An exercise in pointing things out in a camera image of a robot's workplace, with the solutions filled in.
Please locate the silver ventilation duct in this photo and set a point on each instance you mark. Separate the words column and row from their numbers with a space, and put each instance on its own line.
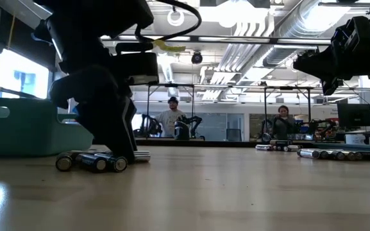
column 297, row 29

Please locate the large bright window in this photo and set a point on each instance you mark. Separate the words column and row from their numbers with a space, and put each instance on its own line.
column 21, row 73

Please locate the black background table frame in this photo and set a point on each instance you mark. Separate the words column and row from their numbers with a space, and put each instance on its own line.
column 148, row 112
column 265, row 109

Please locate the black computer monitor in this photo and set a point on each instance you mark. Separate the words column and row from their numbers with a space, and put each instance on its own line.
column 354, row 115

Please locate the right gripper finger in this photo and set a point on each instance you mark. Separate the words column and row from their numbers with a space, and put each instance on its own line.
column 319, row 65
column 331, row 86

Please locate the overhead light bar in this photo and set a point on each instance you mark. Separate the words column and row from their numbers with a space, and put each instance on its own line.
column 194, row 39

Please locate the black aluminium table frame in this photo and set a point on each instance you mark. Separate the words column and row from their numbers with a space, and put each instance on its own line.
column 223, row 143

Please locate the background black robot arm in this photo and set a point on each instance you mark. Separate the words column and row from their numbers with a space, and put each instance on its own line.
column 188, row 126
column 149, row 125

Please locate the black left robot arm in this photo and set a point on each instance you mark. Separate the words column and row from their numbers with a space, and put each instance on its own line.
column 91, row 19

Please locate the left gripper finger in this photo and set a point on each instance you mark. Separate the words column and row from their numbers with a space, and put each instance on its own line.
column 134, row 128
column 114, row 134

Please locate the grey office chair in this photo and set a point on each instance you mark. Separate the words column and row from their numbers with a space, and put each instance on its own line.
column 233, row 134

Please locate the green plastic bin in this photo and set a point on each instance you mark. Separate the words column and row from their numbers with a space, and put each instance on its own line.
column 27, row 134

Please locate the black ceiling spotlight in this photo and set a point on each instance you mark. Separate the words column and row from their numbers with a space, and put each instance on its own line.
column 197, row 57

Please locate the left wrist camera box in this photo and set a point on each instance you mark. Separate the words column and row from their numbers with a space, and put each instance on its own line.
column 139, row 69

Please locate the person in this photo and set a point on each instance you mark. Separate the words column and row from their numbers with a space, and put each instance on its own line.
column 282, row 126
column 170, row 120

